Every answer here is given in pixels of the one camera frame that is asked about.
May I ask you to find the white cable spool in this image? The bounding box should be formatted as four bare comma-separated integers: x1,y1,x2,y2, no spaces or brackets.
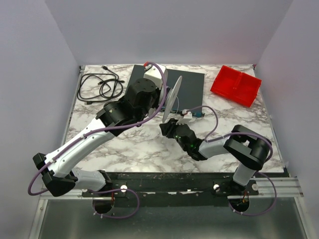
162,76,182,123

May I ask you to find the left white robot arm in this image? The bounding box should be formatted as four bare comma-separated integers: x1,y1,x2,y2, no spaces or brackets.
33,77,167,197

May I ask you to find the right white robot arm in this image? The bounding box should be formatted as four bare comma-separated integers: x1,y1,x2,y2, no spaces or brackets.
159,119,273,191

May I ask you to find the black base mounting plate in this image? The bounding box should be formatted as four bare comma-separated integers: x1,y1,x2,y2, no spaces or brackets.
82,172,259,207

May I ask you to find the red plastic bin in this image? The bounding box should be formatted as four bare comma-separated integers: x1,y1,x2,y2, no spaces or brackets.
210,65,262,108

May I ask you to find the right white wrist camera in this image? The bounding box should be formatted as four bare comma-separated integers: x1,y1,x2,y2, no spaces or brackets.
176,109,195,125

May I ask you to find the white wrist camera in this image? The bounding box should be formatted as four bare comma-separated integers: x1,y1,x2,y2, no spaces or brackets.
143,63,163,89
176,109,195,125

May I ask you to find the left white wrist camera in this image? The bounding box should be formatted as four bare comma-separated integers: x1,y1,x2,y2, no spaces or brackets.
143,63,163,89

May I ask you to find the black usb cable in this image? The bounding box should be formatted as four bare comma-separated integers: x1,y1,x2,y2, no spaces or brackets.
77,65,126,105

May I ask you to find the aluminium rail frame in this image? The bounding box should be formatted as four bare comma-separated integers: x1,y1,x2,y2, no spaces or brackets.
30,173,306,239

